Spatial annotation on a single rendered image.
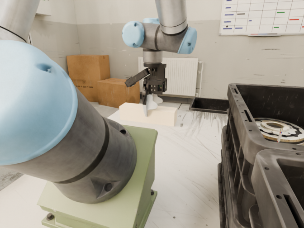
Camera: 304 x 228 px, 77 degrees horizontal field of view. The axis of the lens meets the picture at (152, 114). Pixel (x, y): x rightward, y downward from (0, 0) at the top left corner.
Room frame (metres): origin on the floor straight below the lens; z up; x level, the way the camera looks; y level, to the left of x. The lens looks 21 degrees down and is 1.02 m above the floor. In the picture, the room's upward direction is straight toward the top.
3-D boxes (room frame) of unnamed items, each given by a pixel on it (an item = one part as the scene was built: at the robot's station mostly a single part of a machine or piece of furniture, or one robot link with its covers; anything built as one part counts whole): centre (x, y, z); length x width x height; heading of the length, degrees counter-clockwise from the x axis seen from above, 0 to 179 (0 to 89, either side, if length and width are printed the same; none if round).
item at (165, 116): (0.76, 0.02, 0.73); 0.24 x 0.06 x 0.06; 72
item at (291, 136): (0.34, -0.24, 0.86); 0.10 x 0.10 x 0.01
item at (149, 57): (0.76, 0.00, 0.96); 0.08 x 0.08 x 0.05
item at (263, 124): (0.34, -0.24, 0.86); 0.05 x 0.05 x 0.01
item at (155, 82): (0.75, -0.01, 0.88); 0.09 x 0.08 x 0.12; 72
